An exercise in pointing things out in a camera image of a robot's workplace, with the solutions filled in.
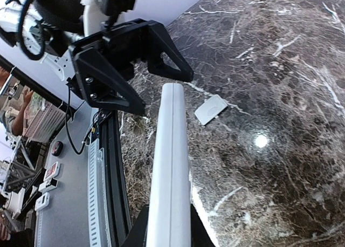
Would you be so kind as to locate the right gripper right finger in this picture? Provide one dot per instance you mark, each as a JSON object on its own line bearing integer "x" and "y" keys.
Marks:
{"x": 199, "y": 235}

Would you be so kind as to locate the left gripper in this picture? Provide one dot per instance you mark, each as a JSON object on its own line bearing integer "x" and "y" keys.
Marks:
{"x": 103, "y": 64}

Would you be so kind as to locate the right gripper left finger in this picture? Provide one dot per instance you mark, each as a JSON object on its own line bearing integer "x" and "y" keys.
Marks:
{"x": 138, "y": 234}

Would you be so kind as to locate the white remote control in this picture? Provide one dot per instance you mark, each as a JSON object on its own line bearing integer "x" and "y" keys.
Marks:
{"x": 169, "y": 219}

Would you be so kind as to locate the white battery cover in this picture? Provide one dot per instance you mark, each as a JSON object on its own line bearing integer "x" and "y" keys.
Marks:
{"x": 210, "y": 109}

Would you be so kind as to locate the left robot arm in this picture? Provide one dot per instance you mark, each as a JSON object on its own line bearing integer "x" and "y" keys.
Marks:
{"x": 44, "y": 29}

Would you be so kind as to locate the small white device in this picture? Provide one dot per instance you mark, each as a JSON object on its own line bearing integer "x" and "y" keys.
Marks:
{"x": 42, "y": 202}

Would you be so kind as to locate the pink plastic basket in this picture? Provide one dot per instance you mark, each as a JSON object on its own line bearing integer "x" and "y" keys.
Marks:
{"x": 41, "y": 120}

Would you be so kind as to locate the red white label device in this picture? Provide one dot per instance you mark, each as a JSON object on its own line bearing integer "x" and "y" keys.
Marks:
{"x": 52, "y": 172}

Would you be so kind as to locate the black round knob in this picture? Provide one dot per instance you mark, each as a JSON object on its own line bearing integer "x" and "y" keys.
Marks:
{"x": 57, "y": 148}

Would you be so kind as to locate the person in background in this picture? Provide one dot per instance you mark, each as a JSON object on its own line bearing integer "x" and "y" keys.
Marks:
{"x": 14, "y": 124}

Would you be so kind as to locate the white cable duct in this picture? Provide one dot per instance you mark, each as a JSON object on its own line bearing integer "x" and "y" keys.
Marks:
{"x": 95, "y": 238}

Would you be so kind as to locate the black front rail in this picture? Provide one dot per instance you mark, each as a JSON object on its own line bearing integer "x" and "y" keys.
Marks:
{"x": 120, "y": 222}

